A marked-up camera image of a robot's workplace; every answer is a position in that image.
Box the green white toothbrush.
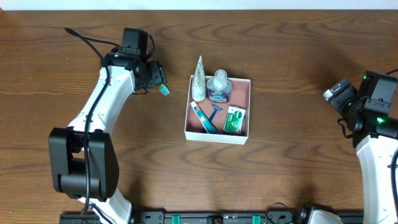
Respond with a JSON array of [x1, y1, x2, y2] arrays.
[[159, 84, 170, 96]]

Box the teal toothpaste tube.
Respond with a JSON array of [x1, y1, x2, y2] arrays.
[[190, 101, 218, 134]]

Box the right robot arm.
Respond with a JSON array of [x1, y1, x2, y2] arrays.
[[323, 77, 397, 223]]

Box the blue hand soap bottle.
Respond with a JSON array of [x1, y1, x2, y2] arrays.
[[206, 70, 233, 103]]

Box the white floral cone tube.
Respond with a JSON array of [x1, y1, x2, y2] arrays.
[[191, 56, 206, 102]]

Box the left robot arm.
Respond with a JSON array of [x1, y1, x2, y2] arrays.
[[49, 53, 167, 223]]

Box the green white soap box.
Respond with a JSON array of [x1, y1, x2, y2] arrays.
[[223, 106, 246, 134]]

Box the blue disposable razor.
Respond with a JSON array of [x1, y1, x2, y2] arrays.
[[208, 104, 223, 122]]

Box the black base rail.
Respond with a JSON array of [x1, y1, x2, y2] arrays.
[[58, 208, 364, 224]]

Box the white box with pink interior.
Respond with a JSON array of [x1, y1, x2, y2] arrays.
[[184, 78, 251, 145]]

